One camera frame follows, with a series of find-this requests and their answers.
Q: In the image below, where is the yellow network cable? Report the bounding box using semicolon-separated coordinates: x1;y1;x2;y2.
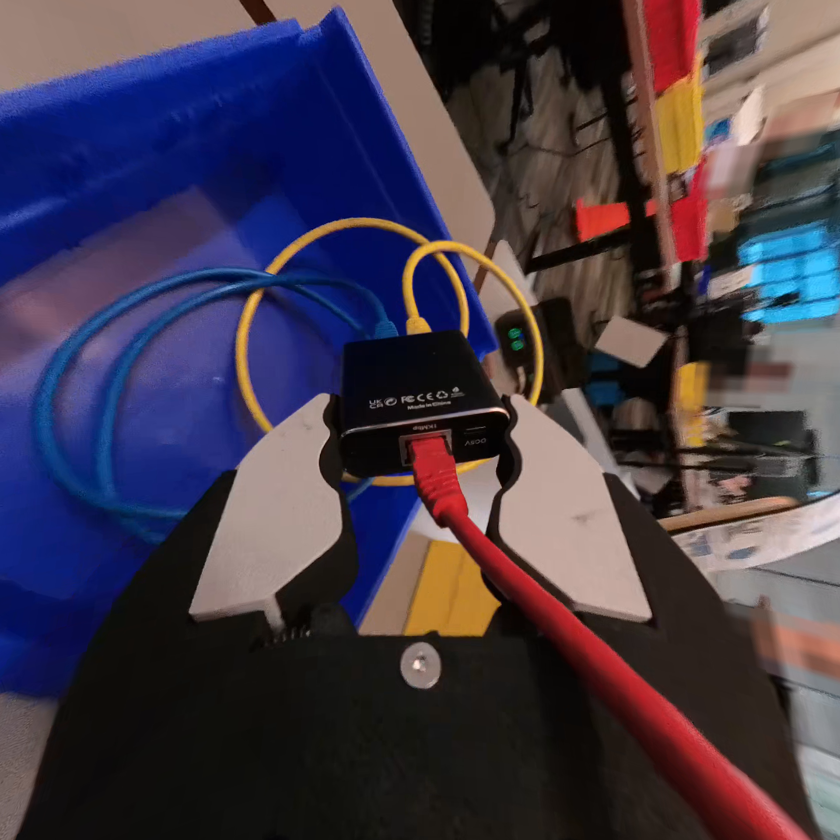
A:
235;218;544;488

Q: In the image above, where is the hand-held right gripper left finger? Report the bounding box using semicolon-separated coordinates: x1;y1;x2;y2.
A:
189;392;361;624

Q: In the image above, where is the grey desk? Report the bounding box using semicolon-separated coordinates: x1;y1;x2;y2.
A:
0;0;546;840

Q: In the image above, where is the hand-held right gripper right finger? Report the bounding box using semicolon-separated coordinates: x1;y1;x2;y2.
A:
487;394;654;624

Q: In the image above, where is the blue network cable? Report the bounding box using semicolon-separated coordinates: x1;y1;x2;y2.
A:
33;268;398;546

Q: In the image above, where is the red network cable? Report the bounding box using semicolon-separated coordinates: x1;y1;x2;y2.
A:
402;436;811;840

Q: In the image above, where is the blue plastic bin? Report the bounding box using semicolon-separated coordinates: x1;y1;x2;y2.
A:
0;7;497;697

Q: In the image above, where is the black device with green lights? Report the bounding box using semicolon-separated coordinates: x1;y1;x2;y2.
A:
493;297;589;403

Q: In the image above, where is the black network splitter box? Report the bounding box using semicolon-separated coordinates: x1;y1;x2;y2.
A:
339;330;511;479

